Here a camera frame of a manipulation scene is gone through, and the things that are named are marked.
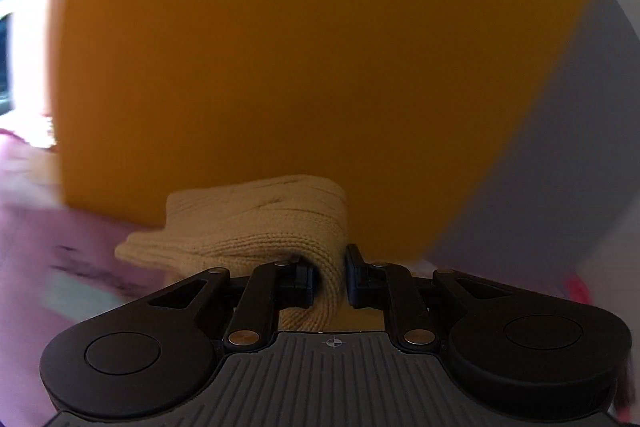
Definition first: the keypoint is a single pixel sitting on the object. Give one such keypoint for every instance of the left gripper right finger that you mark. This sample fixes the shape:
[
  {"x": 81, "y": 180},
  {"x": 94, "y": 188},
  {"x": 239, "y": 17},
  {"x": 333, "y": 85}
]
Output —
[{"x": 404, "y": 300}]

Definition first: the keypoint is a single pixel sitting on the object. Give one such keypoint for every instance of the orange headboard panel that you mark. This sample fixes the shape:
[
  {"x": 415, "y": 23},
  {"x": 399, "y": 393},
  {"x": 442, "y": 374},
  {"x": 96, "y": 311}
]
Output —
[{"x": 407, "y": 104}]

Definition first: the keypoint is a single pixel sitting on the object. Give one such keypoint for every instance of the purple printed bed sheet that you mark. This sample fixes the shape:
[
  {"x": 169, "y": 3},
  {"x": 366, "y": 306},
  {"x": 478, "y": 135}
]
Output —
[{"x": 57, "y": 269}]

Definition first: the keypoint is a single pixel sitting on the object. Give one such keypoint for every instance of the yellow cable knit cardigan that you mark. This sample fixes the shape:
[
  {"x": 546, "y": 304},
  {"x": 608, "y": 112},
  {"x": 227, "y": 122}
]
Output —
[{"x": 241, "y": 226}]

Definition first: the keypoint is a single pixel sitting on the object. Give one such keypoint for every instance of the grey headboard panel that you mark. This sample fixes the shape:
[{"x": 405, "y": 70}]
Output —
[{"x": 569, "y": 174}]

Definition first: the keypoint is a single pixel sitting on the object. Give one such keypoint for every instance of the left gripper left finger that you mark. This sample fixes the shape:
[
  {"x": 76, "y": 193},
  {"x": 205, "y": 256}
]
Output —
[{"x": 271, "y": 288}]

